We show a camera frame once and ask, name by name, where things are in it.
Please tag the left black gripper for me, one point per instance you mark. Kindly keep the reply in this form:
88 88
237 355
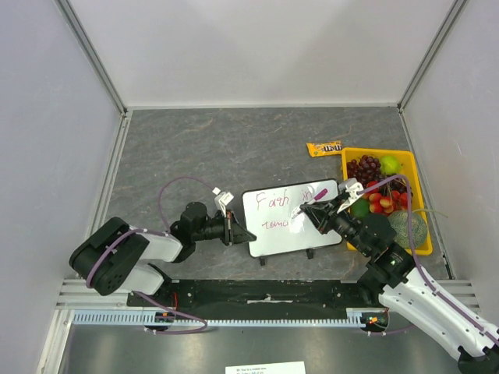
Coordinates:
234 232

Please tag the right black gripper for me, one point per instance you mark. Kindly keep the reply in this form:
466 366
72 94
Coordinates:
327 216

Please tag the magenta whiteboard marker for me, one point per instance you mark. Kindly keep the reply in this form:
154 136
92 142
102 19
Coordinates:
310 202

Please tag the white whiteboard black frame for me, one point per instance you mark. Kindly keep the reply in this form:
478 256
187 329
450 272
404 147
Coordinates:
272 214

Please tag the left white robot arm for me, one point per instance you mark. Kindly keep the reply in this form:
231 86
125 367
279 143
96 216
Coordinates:
121 256

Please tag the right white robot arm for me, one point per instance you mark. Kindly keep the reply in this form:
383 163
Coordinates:
401 284

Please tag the green lime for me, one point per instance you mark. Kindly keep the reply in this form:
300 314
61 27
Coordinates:
360 208

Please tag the red cherries cluster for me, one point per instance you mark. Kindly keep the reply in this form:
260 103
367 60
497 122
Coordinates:
388 198

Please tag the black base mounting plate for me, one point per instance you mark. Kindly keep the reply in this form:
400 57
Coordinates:
267 298

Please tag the yellow candy packet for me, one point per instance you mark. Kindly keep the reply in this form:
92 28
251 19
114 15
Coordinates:
324 149

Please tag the purple grape bunch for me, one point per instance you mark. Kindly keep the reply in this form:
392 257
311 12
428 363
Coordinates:
365 169

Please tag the green netted melon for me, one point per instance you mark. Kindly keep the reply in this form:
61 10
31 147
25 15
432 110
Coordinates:
419 229

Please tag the green pear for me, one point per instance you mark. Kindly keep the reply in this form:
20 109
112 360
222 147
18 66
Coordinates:
390 165

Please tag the white paper label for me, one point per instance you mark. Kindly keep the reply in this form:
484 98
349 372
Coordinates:
272 368

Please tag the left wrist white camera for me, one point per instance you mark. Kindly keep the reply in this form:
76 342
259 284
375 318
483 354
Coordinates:
222 200

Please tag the whiteboard metal wire stand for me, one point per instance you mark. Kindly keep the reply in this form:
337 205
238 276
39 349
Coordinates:
310 253

